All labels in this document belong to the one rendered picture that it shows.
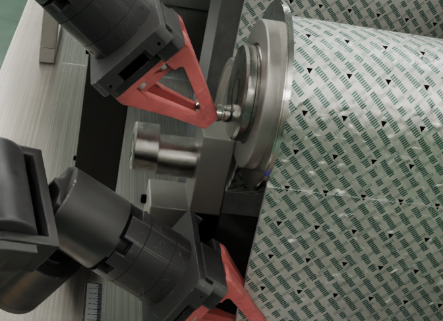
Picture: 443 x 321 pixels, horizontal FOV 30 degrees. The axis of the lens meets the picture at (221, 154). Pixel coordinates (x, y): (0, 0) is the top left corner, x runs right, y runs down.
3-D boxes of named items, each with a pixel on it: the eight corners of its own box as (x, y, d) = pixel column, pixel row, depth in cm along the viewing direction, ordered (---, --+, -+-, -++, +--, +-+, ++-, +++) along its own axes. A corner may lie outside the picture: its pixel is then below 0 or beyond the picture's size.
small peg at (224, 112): (192, 121, 64) (193, 107, 65) (228, 126, 65) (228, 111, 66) (196, 111, 63) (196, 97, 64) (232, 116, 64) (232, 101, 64)
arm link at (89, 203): (53, 198, 55) (72, 144, 59) (0, 250, 58) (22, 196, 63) (136, 250, 57) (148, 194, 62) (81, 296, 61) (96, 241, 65)
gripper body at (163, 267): (163, 354, 60) (78, 306, 57) (157, 273, 69) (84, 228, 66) (220, 294, 58) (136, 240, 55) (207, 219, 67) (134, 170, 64)
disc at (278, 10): (232, 138, 74) (266, -25, 67) (237, 139, 74) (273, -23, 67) (254, 227, 60) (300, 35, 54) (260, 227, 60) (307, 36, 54)
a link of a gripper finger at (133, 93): (181, 164, 63) (94, 81, 59) (173, 122, 69) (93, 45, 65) (250, 107, 61) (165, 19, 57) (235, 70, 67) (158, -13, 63)
